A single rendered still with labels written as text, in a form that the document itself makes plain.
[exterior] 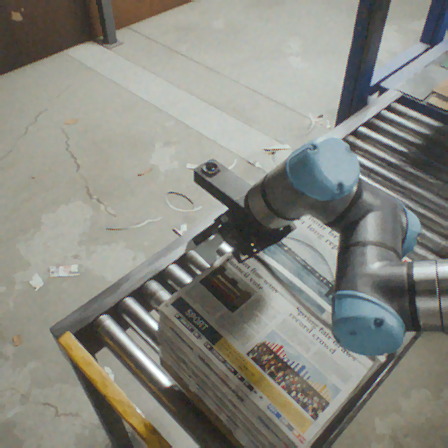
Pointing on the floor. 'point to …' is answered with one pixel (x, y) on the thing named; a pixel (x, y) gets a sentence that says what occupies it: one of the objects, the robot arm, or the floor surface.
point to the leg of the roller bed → (117, 432)
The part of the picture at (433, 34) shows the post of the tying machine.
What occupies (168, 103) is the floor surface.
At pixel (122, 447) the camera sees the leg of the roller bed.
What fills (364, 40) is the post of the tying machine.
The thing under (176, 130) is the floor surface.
